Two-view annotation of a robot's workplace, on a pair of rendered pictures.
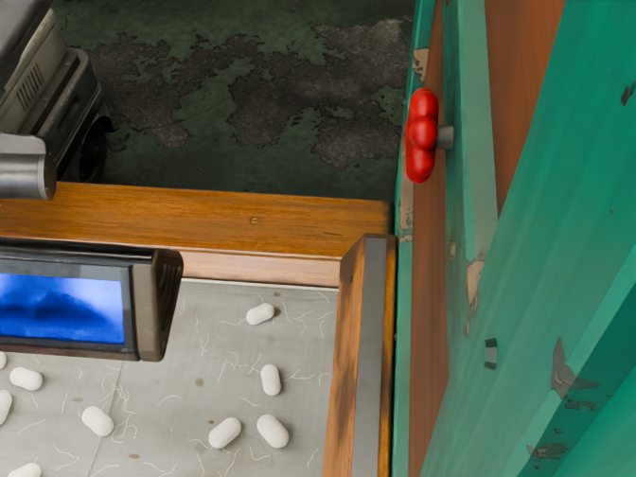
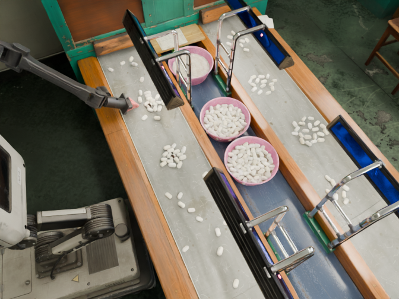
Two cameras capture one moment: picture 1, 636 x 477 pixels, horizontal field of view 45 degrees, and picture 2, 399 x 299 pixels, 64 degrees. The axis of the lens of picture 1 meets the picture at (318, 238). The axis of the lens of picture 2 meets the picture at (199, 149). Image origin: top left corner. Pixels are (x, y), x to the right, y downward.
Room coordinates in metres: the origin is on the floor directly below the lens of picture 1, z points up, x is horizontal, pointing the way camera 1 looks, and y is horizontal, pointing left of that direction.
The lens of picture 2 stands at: (0.68, 1.48, 2.13)
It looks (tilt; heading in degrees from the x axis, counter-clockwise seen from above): 60 degrees down; 238
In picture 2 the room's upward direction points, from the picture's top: 1 degrees clockwise
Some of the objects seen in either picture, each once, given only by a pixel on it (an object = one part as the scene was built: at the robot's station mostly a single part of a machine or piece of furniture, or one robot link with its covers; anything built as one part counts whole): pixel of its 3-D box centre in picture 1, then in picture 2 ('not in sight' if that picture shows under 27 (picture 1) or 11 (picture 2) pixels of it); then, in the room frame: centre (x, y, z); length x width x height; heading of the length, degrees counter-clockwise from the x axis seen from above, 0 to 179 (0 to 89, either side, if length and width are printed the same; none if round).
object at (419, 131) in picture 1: (428, 136); not in sight; (0.23, -0.05, 1.24); 0.04 x 0.02 x 0.04; 174
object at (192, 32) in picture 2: not in sight; (176, 38); (-0.03, 0.05, 0.77); 0.33 x 0.15 x 0.01; 174
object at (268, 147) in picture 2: not in sight; (250, 163); (0.07, 0.98, 0.72); 0.27 x 0.27 x 0.10
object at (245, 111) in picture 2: not in sight; (224, 121); (0.04, 0.70, 0.72); 0.27 x 0.27 x 0.10
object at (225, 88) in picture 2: not in sight; (237, 54); (-0.19, 0.46, 0.90); 0.20 x 0.19 x 0.45; 84
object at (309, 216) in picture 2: not in sight; (351, 209); (-0.09, 1.43, 0.90); 0.20 x 0.19 x 0.45; 84
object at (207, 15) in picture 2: not in sight; (222, 10); (-0.37, 0.03, 0.83); 0.30 x 0.06 x 0.07; 174
